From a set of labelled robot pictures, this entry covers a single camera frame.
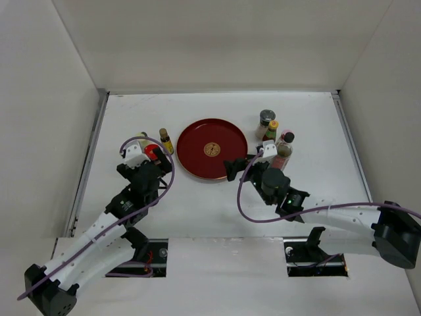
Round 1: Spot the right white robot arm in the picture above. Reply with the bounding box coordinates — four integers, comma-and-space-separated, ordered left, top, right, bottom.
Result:
224, 156, 420, 270

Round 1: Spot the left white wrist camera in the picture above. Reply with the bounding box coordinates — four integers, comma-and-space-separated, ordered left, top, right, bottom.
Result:
120, 140, 149, 169

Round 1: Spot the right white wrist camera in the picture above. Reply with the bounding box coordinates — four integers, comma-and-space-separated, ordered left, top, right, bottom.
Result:
257, 140, 278, 163

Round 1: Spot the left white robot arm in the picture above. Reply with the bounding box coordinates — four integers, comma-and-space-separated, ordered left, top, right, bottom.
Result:
18, 145, 175, 315

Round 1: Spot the yellow-cap red sauce bottle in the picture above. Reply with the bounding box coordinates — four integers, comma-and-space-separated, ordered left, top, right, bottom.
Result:
262, 120, 279, 141

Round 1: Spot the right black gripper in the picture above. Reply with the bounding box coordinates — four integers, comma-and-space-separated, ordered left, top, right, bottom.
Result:
224, 153, 274, 205

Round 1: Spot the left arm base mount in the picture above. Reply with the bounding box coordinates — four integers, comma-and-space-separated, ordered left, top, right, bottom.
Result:
105, 239, 169, 278

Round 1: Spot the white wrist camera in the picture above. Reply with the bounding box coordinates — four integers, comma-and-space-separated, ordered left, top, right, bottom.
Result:
120, 140, 149, 169
257, 140, 278, 163

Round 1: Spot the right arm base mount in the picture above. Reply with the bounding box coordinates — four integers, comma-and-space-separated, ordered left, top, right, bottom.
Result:
283, 227, 348, 277

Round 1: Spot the red-lid chili sauce jar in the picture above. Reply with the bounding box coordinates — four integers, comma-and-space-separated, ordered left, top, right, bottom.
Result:
144, 144, 159, 161

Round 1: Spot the round red lacquer tray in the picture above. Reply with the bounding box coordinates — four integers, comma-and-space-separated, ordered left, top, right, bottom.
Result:
176, 118, 248, 180

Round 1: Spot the grey-lid salt grinder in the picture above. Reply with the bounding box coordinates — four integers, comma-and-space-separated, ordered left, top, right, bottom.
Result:
255, 109, 276, 140

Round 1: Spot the cream-cap white shaker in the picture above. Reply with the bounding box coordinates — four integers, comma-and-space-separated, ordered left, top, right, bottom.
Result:
136, 132, 150, 149

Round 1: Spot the small yellow-label oil bottle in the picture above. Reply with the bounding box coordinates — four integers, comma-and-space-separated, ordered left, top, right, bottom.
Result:
159, 128, 174, 155

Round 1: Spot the black-cap dark vinegar bottle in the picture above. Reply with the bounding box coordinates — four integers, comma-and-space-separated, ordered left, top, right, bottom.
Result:
270, 132, 295, 171

